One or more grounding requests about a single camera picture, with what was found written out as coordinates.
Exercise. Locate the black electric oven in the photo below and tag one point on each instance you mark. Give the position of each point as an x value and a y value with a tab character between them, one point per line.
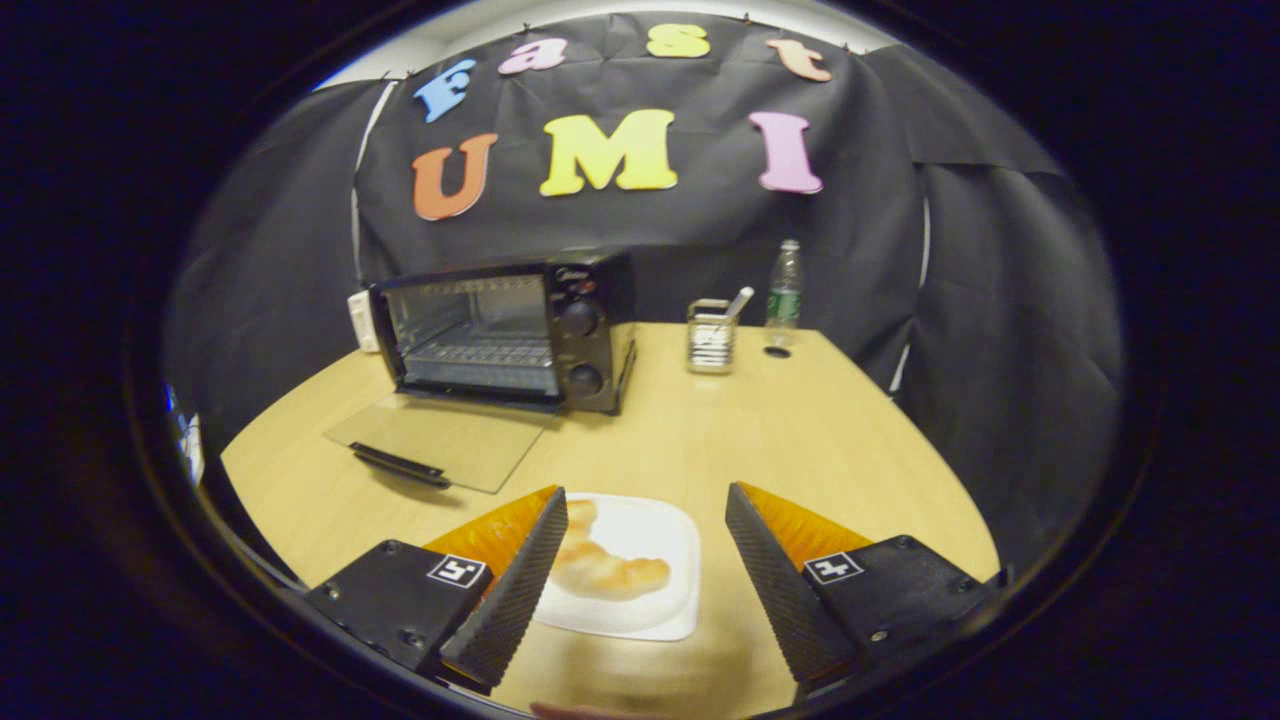
595	330

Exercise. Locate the white square plate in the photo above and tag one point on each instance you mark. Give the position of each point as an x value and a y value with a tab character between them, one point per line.
650	540

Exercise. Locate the golden croissant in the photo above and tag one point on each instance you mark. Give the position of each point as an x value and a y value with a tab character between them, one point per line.
610	572

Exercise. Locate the white toaster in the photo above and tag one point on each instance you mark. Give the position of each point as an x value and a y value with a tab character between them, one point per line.
362	322

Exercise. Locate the black backdrop cloth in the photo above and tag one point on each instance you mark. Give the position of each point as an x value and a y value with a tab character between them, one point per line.
950	300

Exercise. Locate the clear plastic water bottle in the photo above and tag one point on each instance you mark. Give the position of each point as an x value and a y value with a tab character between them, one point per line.
784	290

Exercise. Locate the metal cutlery holder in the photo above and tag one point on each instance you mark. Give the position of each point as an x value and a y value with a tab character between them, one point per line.
710	350

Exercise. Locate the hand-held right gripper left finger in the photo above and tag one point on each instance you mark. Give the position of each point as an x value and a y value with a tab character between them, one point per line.
510	600

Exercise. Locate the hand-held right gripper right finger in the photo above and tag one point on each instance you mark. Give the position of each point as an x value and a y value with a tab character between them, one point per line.
775	590

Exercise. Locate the white spoon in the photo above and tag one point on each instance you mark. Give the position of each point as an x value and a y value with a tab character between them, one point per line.
738	302

